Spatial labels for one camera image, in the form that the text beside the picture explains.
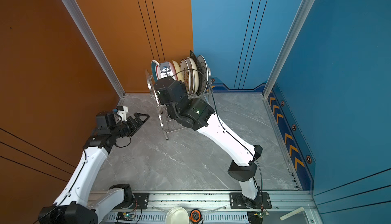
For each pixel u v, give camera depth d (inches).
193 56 30.3
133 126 26.3
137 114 26.9
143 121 27.2
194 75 27.9
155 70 25.5
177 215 27.4
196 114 15.6
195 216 26.3
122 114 27.5
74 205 15.2
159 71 25.5
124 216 27.9
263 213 27.2
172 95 15.6
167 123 39.0
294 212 27.8
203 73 28.1
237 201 28.5
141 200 29.3
